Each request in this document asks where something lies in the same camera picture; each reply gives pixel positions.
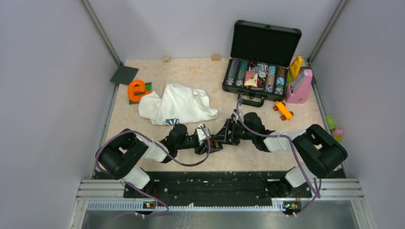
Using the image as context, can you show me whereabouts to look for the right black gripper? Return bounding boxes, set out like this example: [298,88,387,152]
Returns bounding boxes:
[213,118,256,146]

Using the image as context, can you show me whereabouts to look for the black display frame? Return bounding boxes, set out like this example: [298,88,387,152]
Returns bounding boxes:
[207,139,223,154]

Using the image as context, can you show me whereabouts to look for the white t-shirt garment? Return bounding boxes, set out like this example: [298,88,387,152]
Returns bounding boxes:
[138,83,218,125]

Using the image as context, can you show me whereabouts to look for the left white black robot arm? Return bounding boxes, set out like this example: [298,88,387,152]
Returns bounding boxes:
[95,124,216,197]

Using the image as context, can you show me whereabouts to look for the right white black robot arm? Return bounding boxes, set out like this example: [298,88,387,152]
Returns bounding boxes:
[212,112,348,197]

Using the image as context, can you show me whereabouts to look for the small dark mat under dispenser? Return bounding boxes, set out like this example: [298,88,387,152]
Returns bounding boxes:
[128,82,153,105]

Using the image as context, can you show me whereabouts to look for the yellow orange toy piece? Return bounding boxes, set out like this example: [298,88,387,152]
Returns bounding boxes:
[273,101,294,121]

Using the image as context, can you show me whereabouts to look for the green lego brick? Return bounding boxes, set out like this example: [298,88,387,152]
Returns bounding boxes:
[145,83,152,91]

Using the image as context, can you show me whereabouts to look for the small wooden block right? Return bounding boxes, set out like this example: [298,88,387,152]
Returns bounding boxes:
[211,54,222,61]

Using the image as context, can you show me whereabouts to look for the pink box with grey lid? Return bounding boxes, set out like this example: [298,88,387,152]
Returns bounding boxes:
[285,68,313,104]

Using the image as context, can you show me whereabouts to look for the dark grey lego baseplate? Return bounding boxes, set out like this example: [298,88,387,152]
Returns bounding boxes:
[110,65,139,85]

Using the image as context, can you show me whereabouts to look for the black open poker chip case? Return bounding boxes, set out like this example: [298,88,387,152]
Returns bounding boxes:
[222,20,302,107]

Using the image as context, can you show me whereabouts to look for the yellow toy block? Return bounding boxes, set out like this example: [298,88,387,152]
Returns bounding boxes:
[289,56,303,80]

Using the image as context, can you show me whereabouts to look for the green pink toy bricks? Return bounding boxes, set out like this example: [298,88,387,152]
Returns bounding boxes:
[326,115,344,142]

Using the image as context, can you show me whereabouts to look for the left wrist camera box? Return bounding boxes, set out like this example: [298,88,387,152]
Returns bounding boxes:
[196,124,211,142]

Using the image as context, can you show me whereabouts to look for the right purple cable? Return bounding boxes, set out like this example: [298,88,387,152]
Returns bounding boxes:
[236,96,322,217]

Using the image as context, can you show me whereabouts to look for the purple cable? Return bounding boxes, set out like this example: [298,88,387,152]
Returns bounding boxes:
[94,126,212,218]
[236,96,322,217]

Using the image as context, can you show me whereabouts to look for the black mounting base plate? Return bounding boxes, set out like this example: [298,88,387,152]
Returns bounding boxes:
[143,171,312,207]

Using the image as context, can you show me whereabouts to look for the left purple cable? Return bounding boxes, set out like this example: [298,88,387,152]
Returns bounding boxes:
[94,126,212,218]

